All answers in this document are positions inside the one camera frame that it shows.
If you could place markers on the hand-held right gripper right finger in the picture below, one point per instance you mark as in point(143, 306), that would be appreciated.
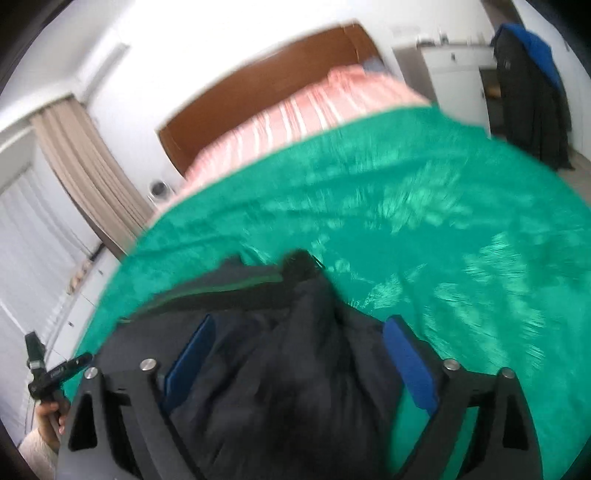
point(411, 362)

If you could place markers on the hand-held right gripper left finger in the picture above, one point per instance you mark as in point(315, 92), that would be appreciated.
point(189, 357)

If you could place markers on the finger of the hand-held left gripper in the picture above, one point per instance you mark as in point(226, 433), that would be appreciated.
point(69, 367)
point(35, 350)

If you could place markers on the black puffer jacket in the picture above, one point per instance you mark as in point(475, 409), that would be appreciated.
point(286, 392)

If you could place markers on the person's left hand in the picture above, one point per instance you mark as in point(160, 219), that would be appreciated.
point(48, 422)

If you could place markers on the white dresser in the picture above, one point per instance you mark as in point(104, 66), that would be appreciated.
point(81, 304)

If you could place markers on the white sheer curtain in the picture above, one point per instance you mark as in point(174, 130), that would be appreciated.
point(32, 240)

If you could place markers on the green blanket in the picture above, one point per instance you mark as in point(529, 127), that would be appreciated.
point(438, 230)

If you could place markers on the small white fan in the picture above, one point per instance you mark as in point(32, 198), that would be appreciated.
point(159, 190)

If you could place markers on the beige curtain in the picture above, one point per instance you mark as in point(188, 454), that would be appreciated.
point(92, 170)

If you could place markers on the pink striped bed sheet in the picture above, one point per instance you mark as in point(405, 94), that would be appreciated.
point(304, 115)

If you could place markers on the hanging black coat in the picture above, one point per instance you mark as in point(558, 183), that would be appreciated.
point(531, 110)

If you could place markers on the wooden headboard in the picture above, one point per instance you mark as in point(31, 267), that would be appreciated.
point(258, 87)

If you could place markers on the white nightstand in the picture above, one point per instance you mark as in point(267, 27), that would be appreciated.
point(455, 74)

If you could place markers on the blue garment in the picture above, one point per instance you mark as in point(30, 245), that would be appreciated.
point(545, 55)

